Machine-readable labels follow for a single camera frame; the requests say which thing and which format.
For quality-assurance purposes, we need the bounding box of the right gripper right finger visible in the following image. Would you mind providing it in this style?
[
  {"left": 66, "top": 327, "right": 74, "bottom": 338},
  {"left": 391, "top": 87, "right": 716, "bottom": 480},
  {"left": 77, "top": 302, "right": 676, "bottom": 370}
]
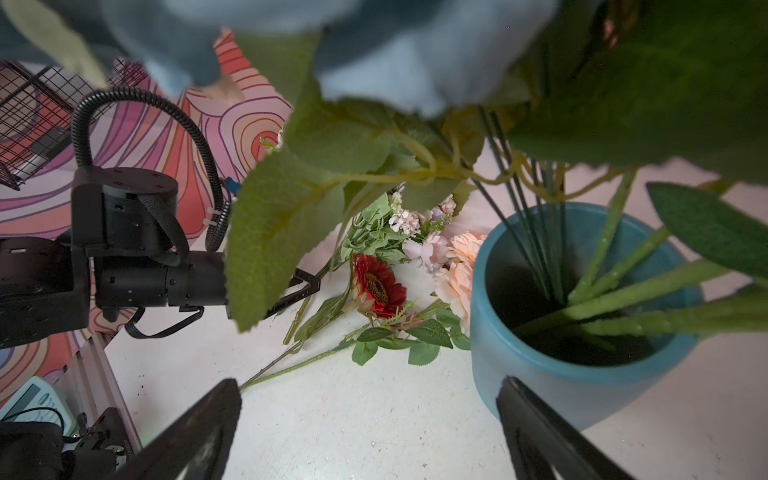
[{"left": 496, "top": 376, "right": 633, "bottom": 480}]

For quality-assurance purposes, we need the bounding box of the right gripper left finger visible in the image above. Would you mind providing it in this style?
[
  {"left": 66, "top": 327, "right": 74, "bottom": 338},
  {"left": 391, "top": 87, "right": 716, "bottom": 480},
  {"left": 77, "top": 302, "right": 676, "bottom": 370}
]
[{"left": 109, "top": 378, "right": 242, "bottom": 480}]

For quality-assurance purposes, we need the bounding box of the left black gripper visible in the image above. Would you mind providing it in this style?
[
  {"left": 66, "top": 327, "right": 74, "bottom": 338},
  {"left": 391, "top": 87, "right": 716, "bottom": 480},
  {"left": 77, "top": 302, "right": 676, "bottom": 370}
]
[{"left": 70, "top": 166, "right": 321, "bottom": 318}]

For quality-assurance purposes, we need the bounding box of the teal ceramic vase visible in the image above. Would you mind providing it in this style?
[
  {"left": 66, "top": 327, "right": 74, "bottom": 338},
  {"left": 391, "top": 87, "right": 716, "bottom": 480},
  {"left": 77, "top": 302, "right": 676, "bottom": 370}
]
[{"left": 470, "top": 202, "right": 704, "bottom": 430}]

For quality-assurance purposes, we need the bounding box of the peach carnation stem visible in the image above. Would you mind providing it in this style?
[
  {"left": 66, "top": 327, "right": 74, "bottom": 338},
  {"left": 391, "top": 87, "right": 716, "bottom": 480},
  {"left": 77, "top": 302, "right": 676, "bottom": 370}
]
[{"left": 239, "top": 232, "right": 488, "bottom": 391}]

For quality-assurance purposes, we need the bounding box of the blue hydrangea bunch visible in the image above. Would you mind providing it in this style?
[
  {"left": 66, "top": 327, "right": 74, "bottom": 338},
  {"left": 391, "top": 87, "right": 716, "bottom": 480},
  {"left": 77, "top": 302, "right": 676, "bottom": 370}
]
[{"left": 1, "top": 1, "right": 767, "bottom": 331}]

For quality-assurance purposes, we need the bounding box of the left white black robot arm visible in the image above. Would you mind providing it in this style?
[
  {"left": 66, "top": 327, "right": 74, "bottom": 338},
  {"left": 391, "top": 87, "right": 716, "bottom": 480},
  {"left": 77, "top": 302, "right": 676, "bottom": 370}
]
[{"left": 1, "top": 87, "right": 232, "bottom": 348}]

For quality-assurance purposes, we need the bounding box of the red flower stem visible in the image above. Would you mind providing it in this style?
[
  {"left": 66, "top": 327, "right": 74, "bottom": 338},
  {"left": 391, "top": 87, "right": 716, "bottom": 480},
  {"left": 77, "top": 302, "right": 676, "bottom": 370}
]
[{"left": 239, "top": 254, "right": 407, "bottom": 391}]

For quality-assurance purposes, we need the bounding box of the green white filler bunch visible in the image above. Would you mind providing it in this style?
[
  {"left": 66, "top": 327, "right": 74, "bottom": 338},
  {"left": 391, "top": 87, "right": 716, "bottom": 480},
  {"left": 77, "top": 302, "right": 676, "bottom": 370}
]
[{"left": 283, "top": 186, "right": 463, "bottom": 347}]

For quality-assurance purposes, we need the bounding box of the teal calculator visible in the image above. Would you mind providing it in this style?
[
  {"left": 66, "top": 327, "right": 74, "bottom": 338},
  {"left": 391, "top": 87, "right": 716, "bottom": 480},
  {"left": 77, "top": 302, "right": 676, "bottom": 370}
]
[{"left": 1, "top": 376, "right": 77, "bottom": 436}]

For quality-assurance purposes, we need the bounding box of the left wire basket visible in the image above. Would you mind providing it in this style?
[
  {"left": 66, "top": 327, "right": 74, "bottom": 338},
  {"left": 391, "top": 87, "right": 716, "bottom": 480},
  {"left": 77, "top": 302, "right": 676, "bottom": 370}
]
[{"left": 0, "top": 56, "right": 148, "bottom": 192}]

